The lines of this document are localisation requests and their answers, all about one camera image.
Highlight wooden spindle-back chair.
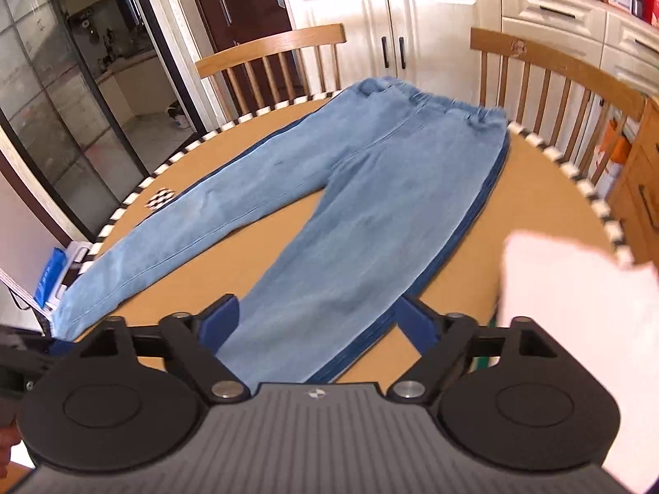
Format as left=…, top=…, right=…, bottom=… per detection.
left=194, top=24, right=347, bottom=117
left=470, top=27, right=647, bottom=201

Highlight light blue jeans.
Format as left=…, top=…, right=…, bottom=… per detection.
left=49, top=76, right=512, bottom=388

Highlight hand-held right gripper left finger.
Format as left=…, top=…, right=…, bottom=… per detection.
left=77, top=294, right=253, bottom=405

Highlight white cabinet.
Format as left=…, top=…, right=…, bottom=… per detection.
left=280, top=0, right=659, bottom=114

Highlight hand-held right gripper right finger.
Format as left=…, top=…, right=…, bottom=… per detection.
left=388, top=294, right=559, bottom=405

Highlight checkered marker patch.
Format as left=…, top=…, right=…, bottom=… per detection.
left=143, top=186, right=177, bottom=211

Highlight white cloth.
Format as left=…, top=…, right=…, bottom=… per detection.
left=493, top=231, right=659, bottom=494

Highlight blue packet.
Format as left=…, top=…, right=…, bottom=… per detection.
left=32, top=247, right=69, bottom=310

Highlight orange bag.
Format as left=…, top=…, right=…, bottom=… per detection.
left=592, top=119, right=633, bottom=200

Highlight glass sliding door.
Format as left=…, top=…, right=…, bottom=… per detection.
left=0, top=0, right=207, bottom=201

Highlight wooden drawer cabinet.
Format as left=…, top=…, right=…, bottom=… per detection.
left=606, top=97, right=659, bottom=268

